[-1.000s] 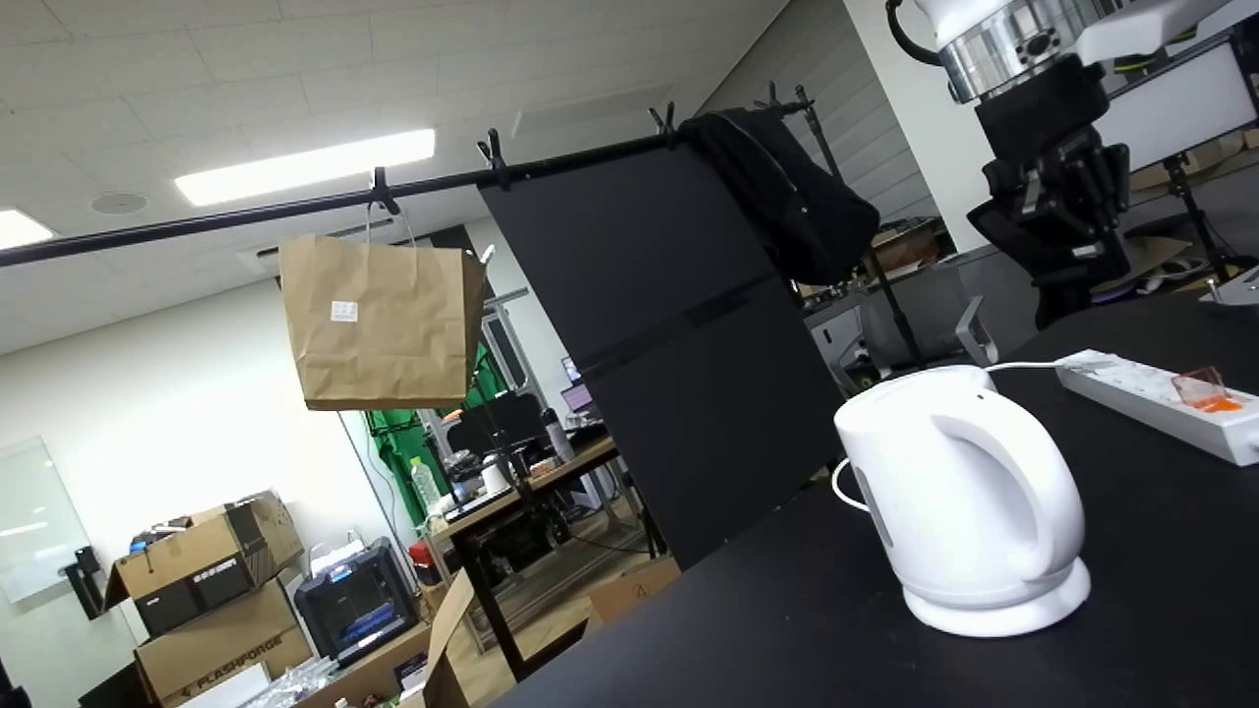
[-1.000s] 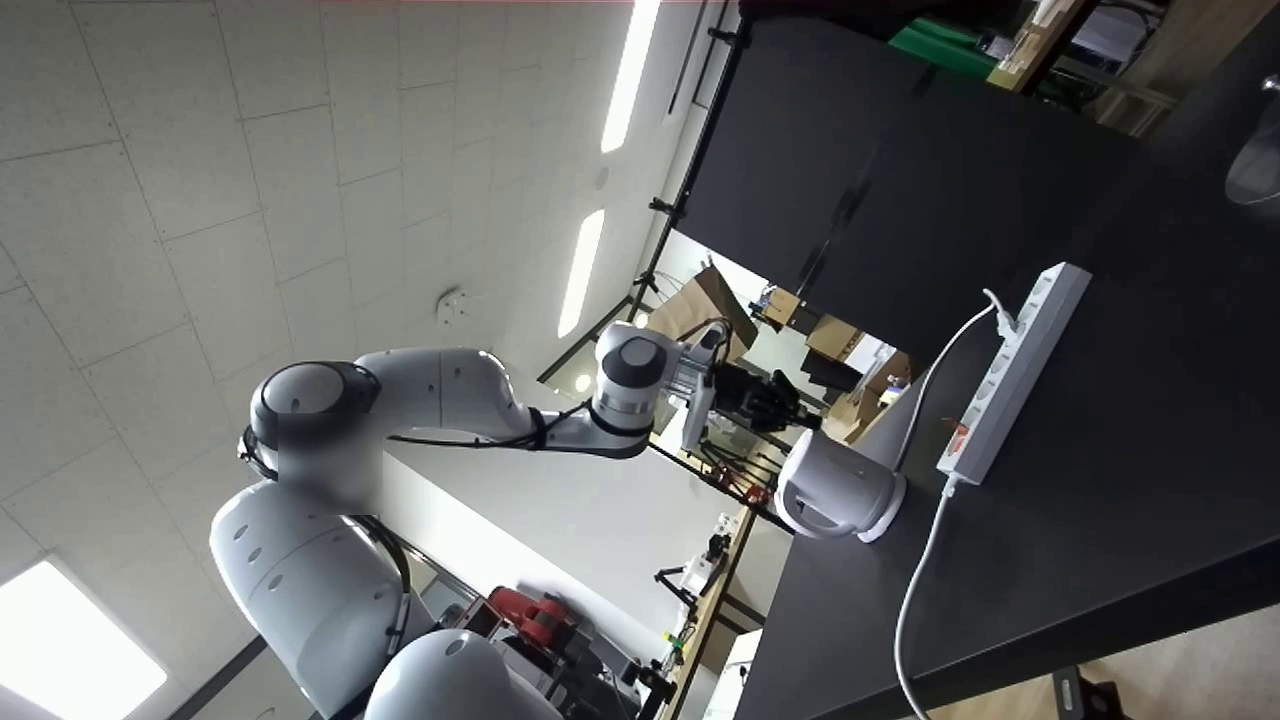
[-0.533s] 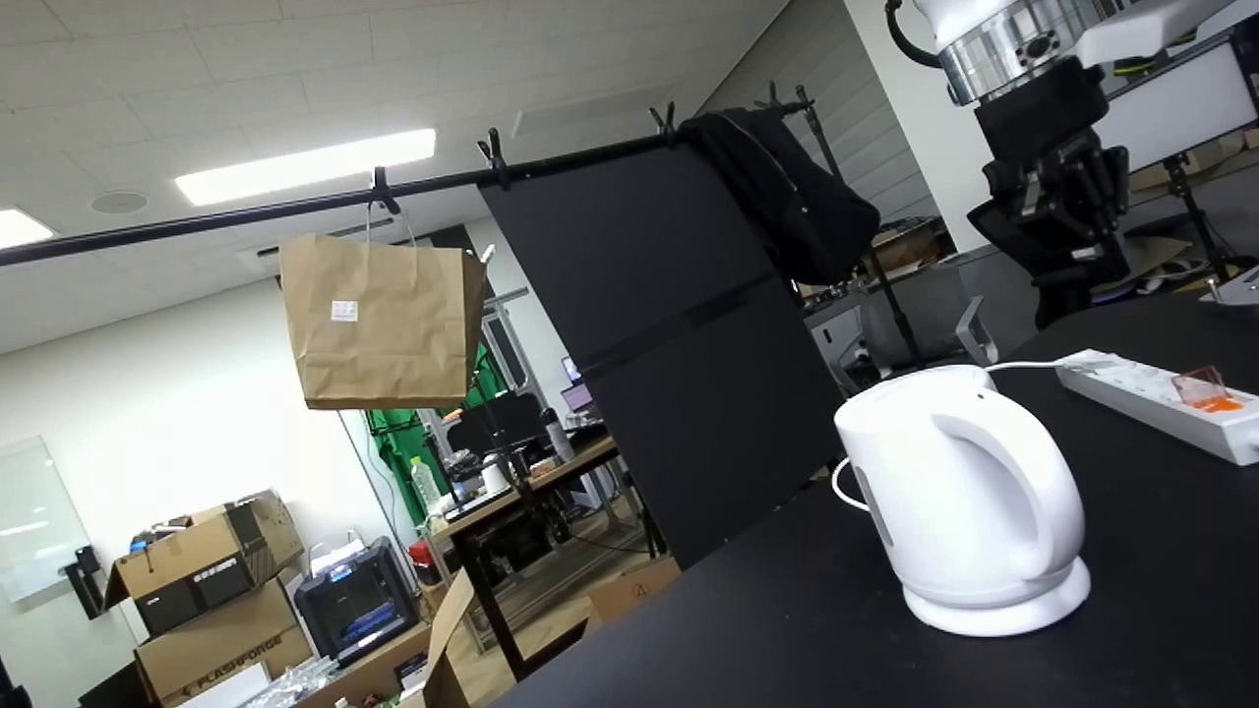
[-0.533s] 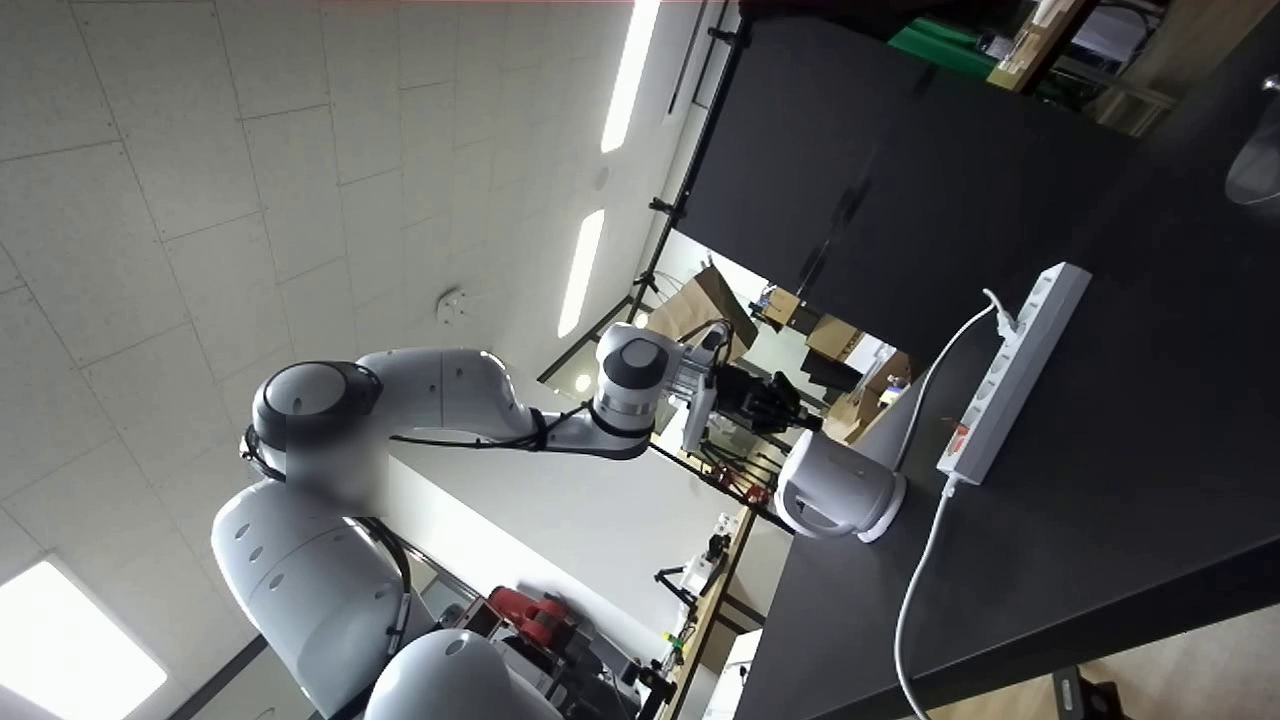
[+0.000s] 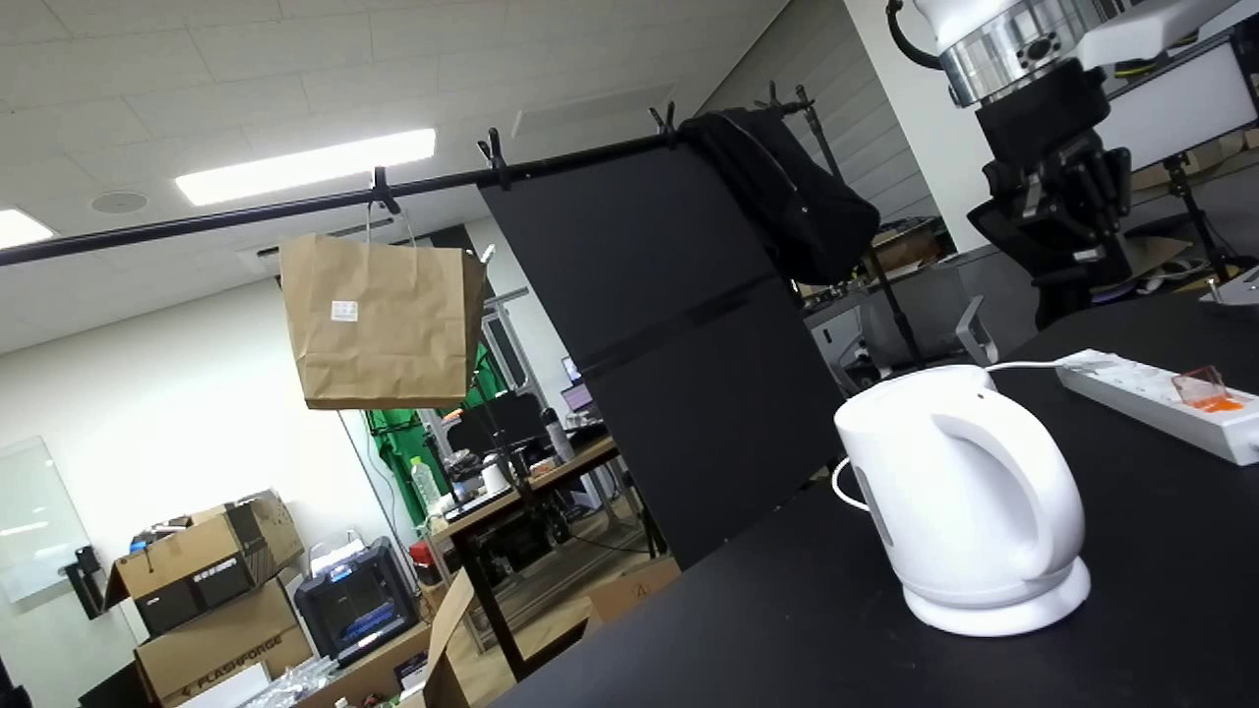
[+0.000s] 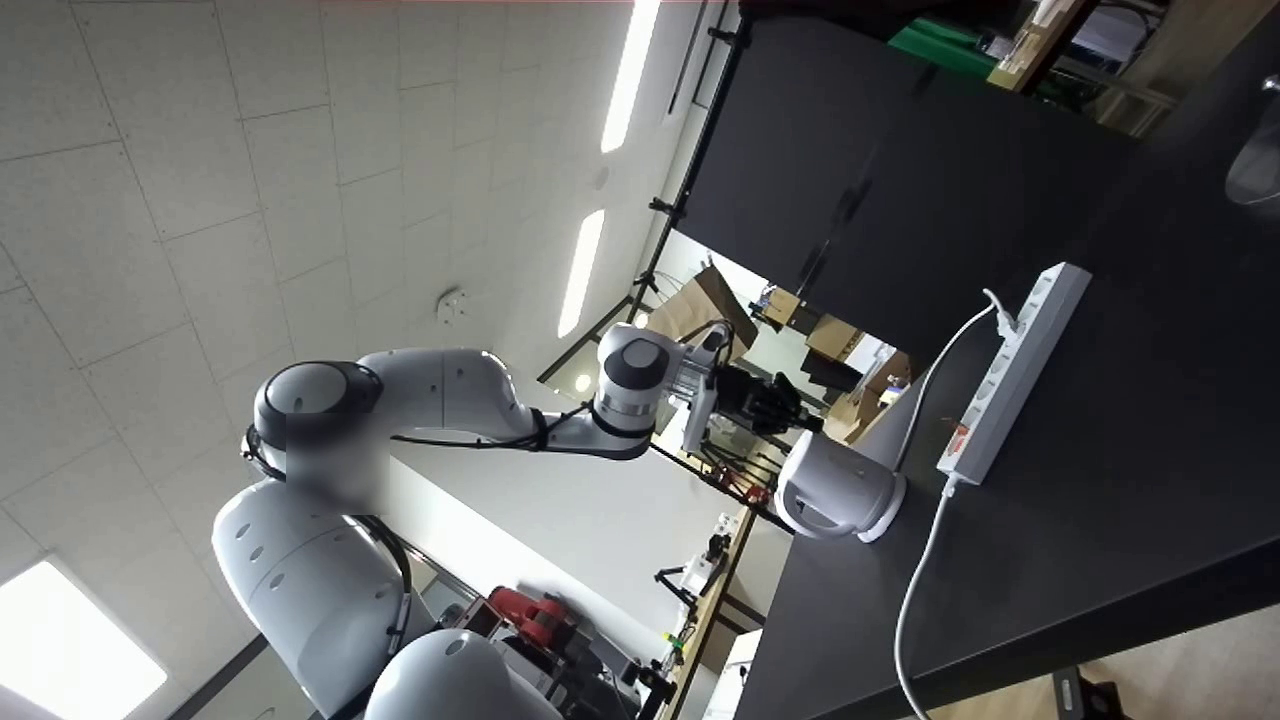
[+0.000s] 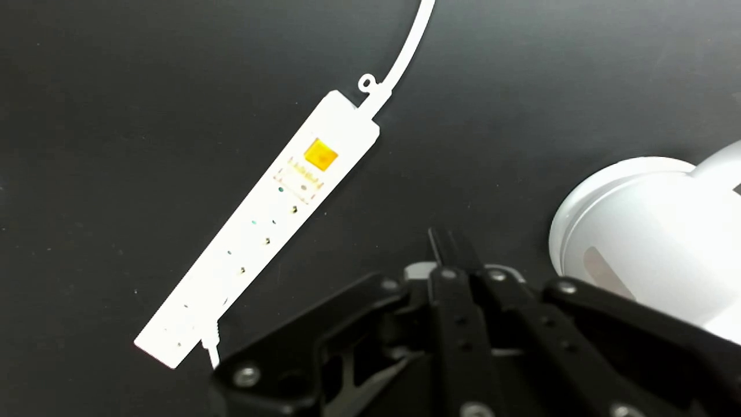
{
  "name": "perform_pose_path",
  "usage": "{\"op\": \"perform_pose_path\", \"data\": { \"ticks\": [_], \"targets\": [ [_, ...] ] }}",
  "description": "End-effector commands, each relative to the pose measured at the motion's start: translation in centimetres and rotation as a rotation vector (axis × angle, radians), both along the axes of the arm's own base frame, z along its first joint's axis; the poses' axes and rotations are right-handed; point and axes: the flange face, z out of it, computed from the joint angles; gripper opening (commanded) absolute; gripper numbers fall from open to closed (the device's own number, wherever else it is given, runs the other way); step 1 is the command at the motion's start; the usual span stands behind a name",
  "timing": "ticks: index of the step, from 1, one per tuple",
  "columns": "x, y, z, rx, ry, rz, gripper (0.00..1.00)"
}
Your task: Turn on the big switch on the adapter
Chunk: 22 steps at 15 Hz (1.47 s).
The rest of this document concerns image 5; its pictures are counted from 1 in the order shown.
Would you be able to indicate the brown paper bag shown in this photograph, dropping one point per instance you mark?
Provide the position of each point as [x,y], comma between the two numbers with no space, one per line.
[377,319]

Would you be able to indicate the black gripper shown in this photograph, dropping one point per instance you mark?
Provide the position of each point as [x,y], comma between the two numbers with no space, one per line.
[1043,130]

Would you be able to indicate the black backdrop pole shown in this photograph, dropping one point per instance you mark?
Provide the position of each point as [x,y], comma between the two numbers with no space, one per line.
[259,214]

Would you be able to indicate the black spring clamp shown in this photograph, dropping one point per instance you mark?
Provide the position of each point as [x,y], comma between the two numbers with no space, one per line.
[491,155]
[384,192]
[667,119]

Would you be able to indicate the long ceiling light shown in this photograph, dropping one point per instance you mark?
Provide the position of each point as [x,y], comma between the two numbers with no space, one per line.
[21,227]
[300,168]

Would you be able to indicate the wooden desk black frame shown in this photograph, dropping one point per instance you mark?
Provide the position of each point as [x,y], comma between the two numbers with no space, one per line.
[525,499]

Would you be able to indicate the black backdrop panel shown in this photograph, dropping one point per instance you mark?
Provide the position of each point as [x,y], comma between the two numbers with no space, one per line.
[671,357]

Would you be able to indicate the black 3D printer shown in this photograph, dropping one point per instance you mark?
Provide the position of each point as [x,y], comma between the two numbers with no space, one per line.
[354,602]

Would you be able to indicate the black hanging jacket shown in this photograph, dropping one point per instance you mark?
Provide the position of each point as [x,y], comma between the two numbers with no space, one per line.
[780,192]

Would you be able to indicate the white electric kettle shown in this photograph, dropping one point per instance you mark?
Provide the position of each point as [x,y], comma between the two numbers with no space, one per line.
[965,507]

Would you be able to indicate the white power strip adapter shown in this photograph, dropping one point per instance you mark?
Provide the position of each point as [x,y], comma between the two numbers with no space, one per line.
[1152,395]

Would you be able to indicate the cardboard box with black print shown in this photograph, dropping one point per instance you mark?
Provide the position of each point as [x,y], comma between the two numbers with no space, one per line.
[211,555]

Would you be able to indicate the large plain cardboard box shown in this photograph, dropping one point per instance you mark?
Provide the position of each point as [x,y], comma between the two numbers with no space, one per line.
[220,644]

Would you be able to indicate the black backdrop stand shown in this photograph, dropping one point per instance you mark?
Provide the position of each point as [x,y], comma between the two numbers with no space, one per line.
[889,298]

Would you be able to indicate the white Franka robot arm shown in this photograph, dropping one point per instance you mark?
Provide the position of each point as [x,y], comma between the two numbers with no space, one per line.
[1007,44]

